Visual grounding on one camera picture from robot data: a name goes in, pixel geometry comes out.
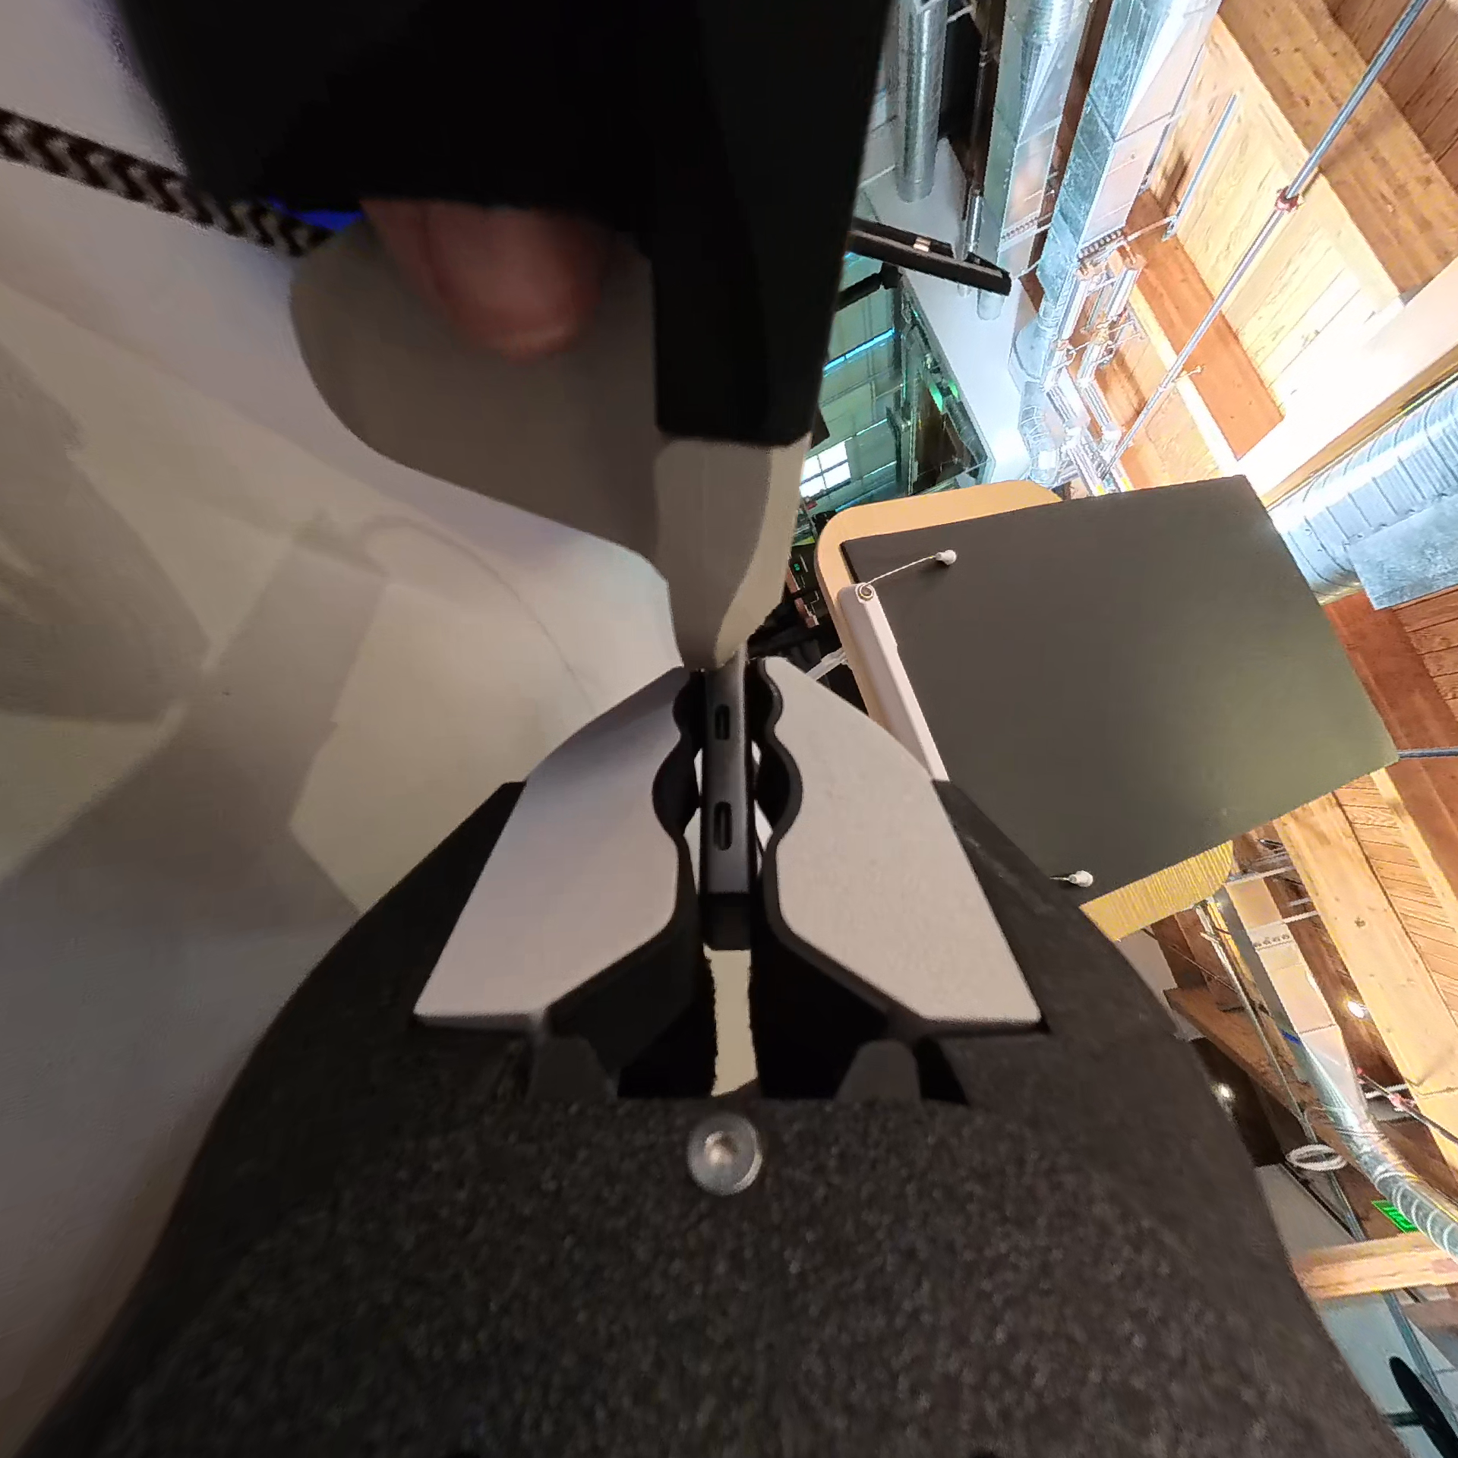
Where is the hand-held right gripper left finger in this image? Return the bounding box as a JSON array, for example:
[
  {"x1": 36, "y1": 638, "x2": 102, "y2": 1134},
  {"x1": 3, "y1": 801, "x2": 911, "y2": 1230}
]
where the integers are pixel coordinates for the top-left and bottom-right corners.
[{"x1": 412, "y1": 673, "x2": 699, "y2": 1041}]

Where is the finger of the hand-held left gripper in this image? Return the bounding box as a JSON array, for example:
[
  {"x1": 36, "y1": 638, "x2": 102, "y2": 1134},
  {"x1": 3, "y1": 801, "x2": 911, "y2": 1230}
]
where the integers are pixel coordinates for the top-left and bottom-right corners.
[
  {"x1": 289, "y1": 223, "x2": 673, "y2": 584},
  {"x1": 661, "y1": 438, "x2": 812, "y2": 673}
]

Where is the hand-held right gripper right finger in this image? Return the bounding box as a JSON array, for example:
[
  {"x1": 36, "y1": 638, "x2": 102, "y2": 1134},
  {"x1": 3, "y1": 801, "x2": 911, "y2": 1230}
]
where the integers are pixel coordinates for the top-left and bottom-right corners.
[{"x1": 754, "y1": 659, "x2": 1043, "y2": 1044}]

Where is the dark grey USB hub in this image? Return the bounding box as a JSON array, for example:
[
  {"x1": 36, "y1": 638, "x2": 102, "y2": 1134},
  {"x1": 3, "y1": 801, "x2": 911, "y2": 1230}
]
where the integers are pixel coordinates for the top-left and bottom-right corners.
[{"x1": 697, "y1": 650, "x2": 754, "y2": 954}]

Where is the grey white braided cable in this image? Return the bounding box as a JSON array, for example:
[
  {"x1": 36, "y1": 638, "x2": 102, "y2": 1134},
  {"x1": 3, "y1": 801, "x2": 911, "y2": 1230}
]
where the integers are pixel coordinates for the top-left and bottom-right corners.
[{"x1": 0, "y1": 108, "x2": 331, "y2": 258}]

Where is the grey desk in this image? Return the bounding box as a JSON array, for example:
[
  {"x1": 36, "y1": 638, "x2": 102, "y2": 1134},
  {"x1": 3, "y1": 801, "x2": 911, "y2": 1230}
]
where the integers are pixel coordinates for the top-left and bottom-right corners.
[{"x1": 0, "y1": 0, "x2": 708, "y2": 1458}]

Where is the person's left hand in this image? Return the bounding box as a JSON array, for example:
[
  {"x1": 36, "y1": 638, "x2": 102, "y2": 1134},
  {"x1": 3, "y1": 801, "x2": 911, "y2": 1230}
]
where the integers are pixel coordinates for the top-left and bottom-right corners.
[{"x1": 364, "y1": 206, "x2": 605, "y2": 358}]

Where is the white folding stand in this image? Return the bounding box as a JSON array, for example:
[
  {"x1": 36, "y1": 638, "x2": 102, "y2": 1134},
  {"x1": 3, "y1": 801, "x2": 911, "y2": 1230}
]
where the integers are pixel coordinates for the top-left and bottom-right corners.
[{"x1": 836, "y1": 551, "x2": 1095, "y2": 891}]

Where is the wood-framed black board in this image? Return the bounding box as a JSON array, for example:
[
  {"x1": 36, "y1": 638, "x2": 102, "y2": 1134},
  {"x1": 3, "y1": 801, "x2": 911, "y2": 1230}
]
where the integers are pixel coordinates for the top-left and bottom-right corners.
[{"x1": 813, "y1": 476, "x2": 1400, "y2": 942}]

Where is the rectangular silver duct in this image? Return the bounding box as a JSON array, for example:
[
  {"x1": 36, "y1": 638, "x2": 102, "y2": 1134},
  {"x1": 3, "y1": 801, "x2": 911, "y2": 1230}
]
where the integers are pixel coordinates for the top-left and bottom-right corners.
[{"x1": 990, "y1": 0, "x2": 1220, "y2": 299}]

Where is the large round silver duct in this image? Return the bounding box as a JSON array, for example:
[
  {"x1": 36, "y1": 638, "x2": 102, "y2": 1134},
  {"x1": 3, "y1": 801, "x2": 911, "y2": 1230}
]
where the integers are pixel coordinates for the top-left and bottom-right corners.
[{"x1": 1268, "y1": 383, "x2": 1458, "y2": 612}]

